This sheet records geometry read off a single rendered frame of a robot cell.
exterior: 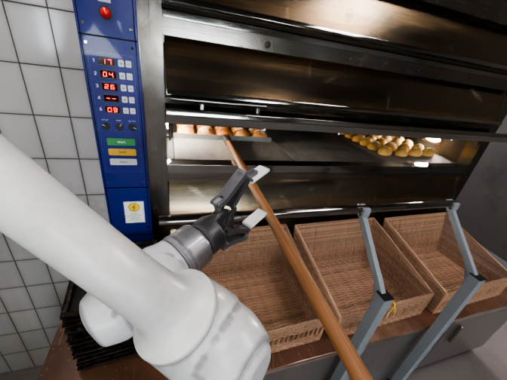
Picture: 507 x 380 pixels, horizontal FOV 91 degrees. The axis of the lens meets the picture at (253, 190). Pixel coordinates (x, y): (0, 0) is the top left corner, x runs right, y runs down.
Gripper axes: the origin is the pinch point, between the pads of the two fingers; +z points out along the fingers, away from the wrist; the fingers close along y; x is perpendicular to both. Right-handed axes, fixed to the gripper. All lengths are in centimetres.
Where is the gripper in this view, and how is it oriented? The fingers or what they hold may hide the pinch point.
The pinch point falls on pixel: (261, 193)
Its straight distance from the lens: 61.9
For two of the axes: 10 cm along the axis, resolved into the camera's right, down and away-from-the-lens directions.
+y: -0.1, 8.0, 6.0
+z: 6.2, -4.6, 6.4
